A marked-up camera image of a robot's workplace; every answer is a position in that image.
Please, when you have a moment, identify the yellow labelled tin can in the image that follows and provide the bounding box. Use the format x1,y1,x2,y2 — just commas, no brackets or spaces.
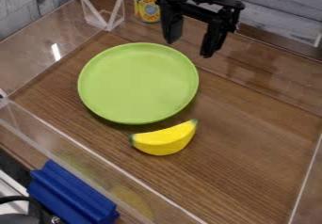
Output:
135,0,160,24

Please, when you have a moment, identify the black cable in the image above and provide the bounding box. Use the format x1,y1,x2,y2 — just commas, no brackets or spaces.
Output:
0,195,43,224

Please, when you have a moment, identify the yellow toy banana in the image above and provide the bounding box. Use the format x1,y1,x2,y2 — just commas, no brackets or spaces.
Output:
130,119,198,156

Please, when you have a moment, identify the clear acrylic front wall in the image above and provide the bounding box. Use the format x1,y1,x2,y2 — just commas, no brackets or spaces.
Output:
0,98,207,224

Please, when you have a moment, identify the clear acrylic triangular bracket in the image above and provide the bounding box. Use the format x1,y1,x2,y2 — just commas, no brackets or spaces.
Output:
80,0,126,32

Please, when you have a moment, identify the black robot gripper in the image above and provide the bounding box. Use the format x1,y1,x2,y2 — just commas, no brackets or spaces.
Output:
158,0,246,58

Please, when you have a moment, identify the blue plastic clamp block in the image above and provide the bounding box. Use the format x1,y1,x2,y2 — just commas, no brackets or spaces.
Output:
28,160,119,224

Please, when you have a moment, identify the green round plate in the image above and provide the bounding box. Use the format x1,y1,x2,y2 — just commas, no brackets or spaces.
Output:
77,42,199,125

